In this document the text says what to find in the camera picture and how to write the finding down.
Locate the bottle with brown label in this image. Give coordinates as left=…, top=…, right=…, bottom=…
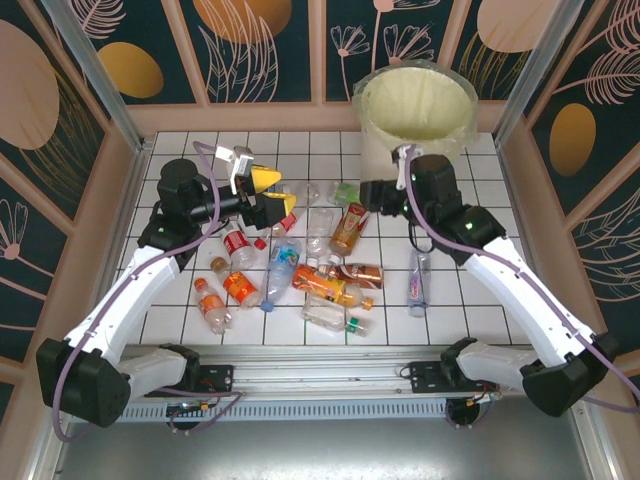
left=319, top=261, right=385, bottom=291

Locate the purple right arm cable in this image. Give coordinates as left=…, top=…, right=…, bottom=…
left=402, top=147, right=640, bottom=414

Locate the aluminium mounting rail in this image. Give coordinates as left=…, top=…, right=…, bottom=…
left=119, top=343, right=539, bottom=401

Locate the orange-label bottle brown cap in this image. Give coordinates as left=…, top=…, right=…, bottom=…
left=210, top=257, right=263, bottom=308

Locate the thin black right gripper cable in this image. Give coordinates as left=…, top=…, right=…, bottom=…
left=408, top=219, right=437, bottom=254

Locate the aluminium frame post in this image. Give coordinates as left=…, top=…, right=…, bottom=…
left=493, top=0, right=586, bottom=149
left=39, top=0, right=154, bottom=154

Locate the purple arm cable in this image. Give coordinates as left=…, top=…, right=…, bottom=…
left=49, top=141, right=246, bottom=444
left=402, top=147, right=640, bottom=414

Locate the slim clear bottle purple label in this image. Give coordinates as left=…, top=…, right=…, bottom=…
left=407, top=249, right=432, bottom=319

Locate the clear unlabelled plastic bottle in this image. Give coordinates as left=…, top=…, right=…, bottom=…
left=304, top=207, right=335, bottom=267

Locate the amber bottle red-gold label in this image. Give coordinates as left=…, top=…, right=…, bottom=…
left=327, top=202, right=371, bottom=265

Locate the perforated metal cable tray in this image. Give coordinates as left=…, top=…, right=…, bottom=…
left=69, top=398, right=501, bottom=425

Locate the clear bottle green label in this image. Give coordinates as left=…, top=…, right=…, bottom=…
left=327, top=180, right=362, bottom=206

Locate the clear bottle green cap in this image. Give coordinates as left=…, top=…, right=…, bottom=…
left=301, top=294, right=370, bottom=335

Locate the orange-label bottle orange cap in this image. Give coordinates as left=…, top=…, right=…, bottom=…
left=193, top=278, right=234, bottom=335

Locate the red cola bottle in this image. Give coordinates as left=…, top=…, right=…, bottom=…
left=221, top=223, right=259, bottom=269

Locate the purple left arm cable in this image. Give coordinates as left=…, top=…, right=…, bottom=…
left=49, top=141, right=246, bottom=444

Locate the cream textured plastic bin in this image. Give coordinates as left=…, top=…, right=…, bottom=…
left=359, top=67, right=479, bottom=187

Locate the clear bottle round red label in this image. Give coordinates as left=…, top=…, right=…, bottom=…
left=253, top=180, right=326, bottom=250

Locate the orange juice bottle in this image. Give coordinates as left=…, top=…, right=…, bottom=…
left=292, top=264, right=375, bottom=309

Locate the water bottle blue label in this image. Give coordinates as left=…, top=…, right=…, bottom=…
left=259, top=237, right=305, bottom=313

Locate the translucent yellow-green bin liner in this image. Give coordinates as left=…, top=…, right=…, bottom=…
left=352, top=62, right=481, bottom=162

